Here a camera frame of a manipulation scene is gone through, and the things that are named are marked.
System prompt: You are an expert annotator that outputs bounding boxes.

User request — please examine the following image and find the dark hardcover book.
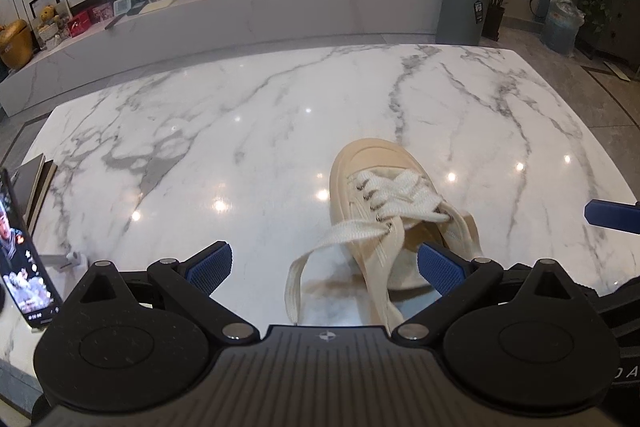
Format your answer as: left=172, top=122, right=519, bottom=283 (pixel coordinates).
left=12, top=153, right=47, bottom=229
left=27, top=158, right=59, bottom=236

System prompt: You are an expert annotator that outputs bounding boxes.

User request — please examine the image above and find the beige canvas shoe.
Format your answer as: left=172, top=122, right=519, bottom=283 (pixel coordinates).
left=327, top=138, right=484, bottom=336

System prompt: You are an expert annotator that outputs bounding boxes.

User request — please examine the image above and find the smartphone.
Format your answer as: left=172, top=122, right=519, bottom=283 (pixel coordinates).
left=0, top=166, right=64, bottom=331

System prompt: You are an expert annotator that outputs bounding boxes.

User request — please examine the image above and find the grey drawer cabinet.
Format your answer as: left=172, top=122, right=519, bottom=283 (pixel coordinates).
left=580, top=0, right=640, bottom=74

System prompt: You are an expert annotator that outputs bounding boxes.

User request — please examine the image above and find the flat cardboard sheet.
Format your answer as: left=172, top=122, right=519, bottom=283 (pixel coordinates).
left=601, top=58, right=634, bottom=81

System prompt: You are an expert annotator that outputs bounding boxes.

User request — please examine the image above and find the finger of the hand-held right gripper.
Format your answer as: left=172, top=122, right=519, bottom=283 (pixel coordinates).
left=583, top=199, right=640, bottom=237

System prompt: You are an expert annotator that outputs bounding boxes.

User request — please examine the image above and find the white phone stand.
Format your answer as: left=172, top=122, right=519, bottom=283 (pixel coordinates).
left=36, top=251, right=84, bottom=281

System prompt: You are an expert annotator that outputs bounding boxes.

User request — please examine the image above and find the white shoelace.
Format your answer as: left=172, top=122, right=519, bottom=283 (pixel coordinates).
left=284, top=170, right=457, bottom=329

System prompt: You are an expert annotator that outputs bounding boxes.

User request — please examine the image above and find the grey trash bin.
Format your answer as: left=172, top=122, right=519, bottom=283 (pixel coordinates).
left=434, top=0, right=494, bottom=48

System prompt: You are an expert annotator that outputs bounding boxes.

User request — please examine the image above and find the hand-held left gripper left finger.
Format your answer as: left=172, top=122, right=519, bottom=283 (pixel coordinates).
left=64, top=240, right=254, bottom=344

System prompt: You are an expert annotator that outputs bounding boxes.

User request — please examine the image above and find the golden ornament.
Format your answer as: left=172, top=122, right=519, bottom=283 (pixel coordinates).
left=0, top=18, right=29, bottom=68

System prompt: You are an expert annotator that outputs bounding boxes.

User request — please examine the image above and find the black picture frame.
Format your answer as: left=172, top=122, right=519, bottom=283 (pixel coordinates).
left=28, top=0, right=62, bottom=21

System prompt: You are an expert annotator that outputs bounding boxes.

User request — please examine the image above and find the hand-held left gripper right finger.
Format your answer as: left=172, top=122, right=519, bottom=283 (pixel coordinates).
left=391, top=240, right=584, bottom=344

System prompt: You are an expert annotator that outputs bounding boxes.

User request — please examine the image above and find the grey stone television console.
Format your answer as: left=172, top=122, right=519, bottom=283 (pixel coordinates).
left=0, top=0, right=449, bottom=118

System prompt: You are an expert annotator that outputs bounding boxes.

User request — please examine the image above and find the teddy bear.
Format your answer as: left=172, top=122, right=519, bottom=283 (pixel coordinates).
left=36, top=5, right=67, bottom=48

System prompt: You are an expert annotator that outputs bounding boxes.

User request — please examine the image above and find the blue water jug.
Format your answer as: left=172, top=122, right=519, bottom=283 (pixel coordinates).
left=541, top=0, right=587, bottom=56

